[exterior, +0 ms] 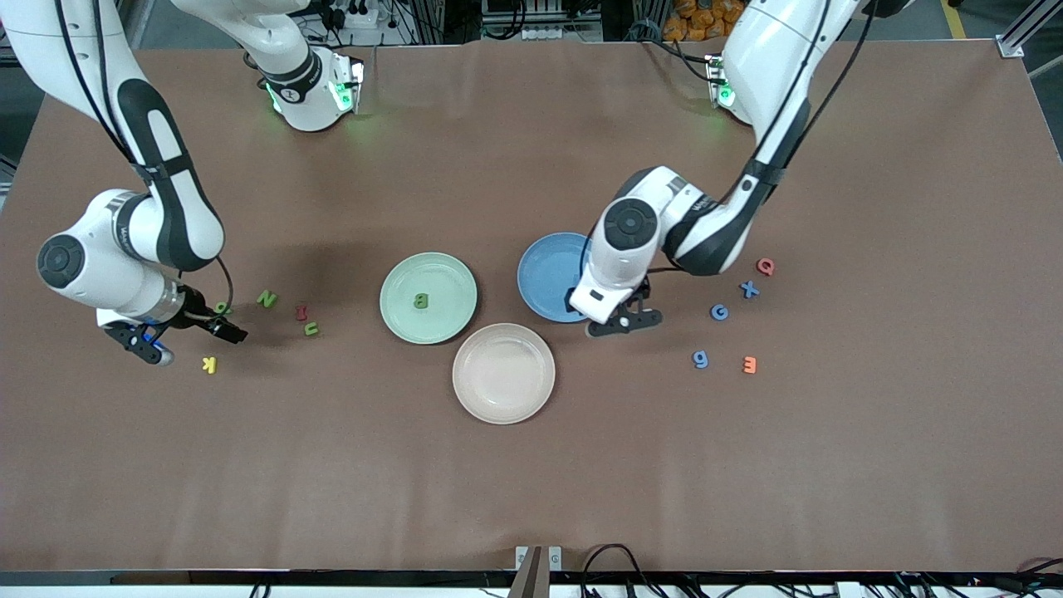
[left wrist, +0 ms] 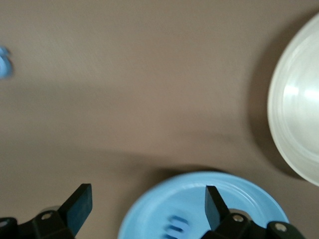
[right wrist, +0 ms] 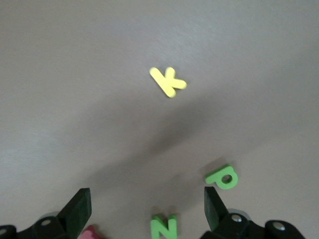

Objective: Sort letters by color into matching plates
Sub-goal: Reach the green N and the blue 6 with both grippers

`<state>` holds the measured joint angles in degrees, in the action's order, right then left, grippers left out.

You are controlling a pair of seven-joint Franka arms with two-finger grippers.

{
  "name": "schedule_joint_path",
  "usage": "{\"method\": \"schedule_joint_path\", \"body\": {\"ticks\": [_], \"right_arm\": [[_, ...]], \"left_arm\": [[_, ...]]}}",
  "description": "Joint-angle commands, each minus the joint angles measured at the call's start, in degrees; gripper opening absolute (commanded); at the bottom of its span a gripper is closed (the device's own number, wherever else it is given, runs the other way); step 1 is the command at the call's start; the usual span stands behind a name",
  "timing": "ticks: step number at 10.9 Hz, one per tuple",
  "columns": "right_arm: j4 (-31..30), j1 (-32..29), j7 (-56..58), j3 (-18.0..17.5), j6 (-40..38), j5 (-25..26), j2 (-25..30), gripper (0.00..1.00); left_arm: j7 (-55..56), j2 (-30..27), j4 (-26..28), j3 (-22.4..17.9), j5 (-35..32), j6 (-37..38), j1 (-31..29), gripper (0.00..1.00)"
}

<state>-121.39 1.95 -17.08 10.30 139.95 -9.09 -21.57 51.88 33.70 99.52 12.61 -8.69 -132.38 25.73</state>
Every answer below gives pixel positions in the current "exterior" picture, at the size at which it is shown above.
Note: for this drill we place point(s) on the metal table edge bracket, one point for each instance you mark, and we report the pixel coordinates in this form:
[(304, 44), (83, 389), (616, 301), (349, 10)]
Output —
[(531, 573)]

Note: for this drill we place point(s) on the pale pink plate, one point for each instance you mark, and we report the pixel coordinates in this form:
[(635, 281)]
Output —
[(503, 374)]

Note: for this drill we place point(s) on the light green plate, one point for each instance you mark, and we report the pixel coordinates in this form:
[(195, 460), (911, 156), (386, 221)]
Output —
[(440, 320)]

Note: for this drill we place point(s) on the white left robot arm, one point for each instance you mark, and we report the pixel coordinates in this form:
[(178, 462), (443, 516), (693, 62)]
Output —
[(772, 75)]

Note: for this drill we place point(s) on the blue plate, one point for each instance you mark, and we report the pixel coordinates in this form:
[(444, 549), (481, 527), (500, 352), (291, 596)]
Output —
[(540, 278)]

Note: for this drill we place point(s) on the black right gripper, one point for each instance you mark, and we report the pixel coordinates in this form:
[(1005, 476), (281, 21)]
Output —
[(198, 316)]

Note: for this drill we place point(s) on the aluminium rack frame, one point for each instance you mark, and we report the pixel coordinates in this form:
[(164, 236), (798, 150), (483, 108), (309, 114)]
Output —
[(540, 7)]

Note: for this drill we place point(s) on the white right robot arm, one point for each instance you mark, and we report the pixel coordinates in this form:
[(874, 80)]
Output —
[(108, 278)]

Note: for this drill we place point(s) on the green foam letter N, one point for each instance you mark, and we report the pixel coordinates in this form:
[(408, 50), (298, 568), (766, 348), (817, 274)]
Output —
[(266, 298)]

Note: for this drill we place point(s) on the blue foam lowercase g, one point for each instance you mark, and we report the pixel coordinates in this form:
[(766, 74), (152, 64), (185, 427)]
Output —
[(705, 359)]

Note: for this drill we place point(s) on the blue foam letter X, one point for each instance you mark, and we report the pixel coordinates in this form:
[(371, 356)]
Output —
[(749, 289)]

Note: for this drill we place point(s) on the blue foam letter G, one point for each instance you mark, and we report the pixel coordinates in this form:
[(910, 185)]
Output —
[(713, 312)]

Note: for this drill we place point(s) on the aluminium frame profile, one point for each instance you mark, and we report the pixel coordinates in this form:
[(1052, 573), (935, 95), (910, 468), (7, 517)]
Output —
[(1009, 46)]

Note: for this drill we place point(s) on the pink foam letter Q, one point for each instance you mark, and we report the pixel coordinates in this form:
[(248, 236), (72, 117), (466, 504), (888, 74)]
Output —
[(759, 266)]

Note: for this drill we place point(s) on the bag of orange items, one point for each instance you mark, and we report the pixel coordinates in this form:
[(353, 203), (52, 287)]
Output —
[(698, 21)]

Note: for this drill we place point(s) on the base connector box green light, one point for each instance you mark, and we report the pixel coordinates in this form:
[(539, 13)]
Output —
[(719, 83), (349, 83)]

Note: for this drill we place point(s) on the green foam letter B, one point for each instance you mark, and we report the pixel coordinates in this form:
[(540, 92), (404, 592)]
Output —
[(421, 301)]

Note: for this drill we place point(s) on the yellow foam letter K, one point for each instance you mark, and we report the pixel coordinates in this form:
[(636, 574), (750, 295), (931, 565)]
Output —
[(213, 365)]

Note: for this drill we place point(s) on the white power strip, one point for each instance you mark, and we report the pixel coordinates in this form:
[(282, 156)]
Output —
[(548, 33), (361, 17)]

